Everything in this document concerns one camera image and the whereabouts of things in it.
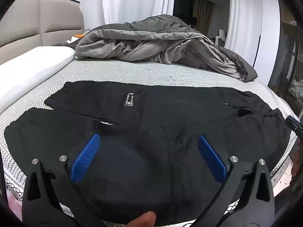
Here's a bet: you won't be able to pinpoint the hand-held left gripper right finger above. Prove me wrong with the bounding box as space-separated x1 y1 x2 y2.
196 135 276 227

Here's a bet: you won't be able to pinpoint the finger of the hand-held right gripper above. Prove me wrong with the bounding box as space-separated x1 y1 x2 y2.
285 115 303 134

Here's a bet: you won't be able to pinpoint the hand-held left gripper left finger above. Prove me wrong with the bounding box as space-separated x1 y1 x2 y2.
21 134 105 227

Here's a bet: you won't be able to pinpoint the black pants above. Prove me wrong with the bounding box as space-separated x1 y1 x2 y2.
4 82 291 225

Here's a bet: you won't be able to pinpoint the person's left hand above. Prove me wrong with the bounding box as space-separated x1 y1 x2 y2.
124 211 157 227

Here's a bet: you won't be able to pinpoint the white crumpled clothes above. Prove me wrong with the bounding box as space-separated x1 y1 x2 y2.
289 78 303 98

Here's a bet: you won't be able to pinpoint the dark glass-door wardrobe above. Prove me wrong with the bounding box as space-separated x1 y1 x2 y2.
267 5 303 104

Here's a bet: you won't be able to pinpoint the honeycomb pattern mattress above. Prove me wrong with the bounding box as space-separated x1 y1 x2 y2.
0 57 301 227

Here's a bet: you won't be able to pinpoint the white pillow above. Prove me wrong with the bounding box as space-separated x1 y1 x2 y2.
0 46 76 110

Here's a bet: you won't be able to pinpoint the white chair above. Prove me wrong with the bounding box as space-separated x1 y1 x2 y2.
215 30 227 46

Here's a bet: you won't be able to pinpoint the grey duvet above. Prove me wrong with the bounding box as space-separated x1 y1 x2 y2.
75 14 258 83

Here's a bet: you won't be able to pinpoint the brown curtain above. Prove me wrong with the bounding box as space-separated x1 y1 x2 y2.
194 0 212 36

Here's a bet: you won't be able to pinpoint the beige padded headboard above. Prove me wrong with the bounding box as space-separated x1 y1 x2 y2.
0 0 86 48

